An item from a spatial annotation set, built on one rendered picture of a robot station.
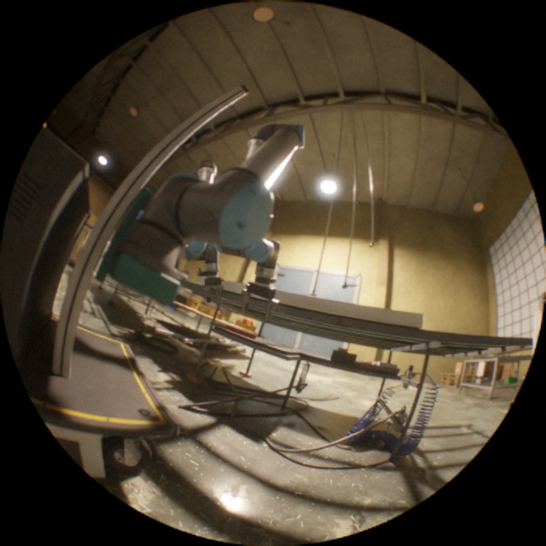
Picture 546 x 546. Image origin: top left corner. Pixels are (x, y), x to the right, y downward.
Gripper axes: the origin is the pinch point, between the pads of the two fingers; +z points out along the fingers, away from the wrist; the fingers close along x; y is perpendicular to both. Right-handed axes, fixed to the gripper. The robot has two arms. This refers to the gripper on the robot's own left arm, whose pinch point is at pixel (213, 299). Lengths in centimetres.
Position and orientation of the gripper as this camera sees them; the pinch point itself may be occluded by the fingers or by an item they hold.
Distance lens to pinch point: 113.3
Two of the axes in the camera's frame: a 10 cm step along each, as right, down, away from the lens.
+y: 6.7, 0.3, 7.5
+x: -7.4, 1.2, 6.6
